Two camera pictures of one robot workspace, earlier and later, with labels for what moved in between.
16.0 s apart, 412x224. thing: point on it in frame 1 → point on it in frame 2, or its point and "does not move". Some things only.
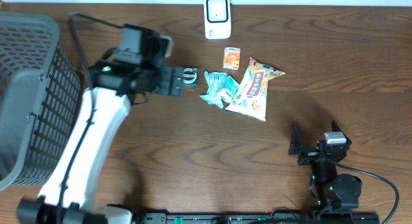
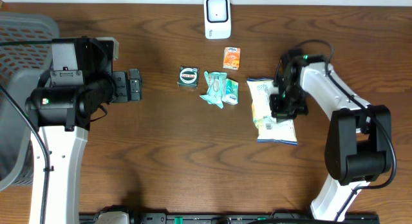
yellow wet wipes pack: (251, 97) → (269, 129)
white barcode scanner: (217, 11) does not move
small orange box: (232, 58) does not move
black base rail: (255, 218) does not move
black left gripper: (168, 75) → (121, 80)
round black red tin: (190, 77) does not move
